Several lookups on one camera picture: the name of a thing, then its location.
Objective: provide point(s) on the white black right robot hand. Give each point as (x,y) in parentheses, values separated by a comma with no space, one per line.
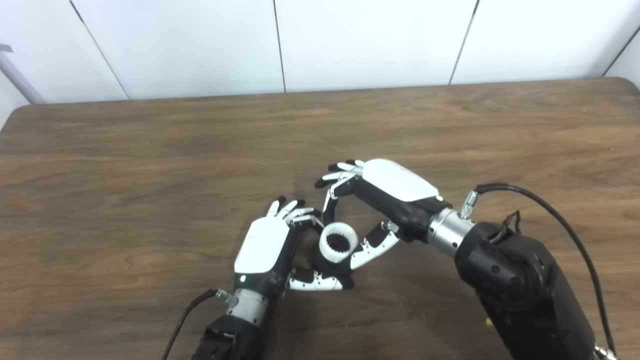
(400,182)

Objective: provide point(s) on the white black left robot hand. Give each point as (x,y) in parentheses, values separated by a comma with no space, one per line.
(262,245)

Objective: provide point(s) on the round black gear part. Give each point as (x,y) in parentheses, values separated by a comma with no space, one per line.
(339,244)

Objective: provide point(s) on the grey wall corner post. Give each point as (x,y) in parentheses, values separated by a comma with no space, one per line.
(20,82)

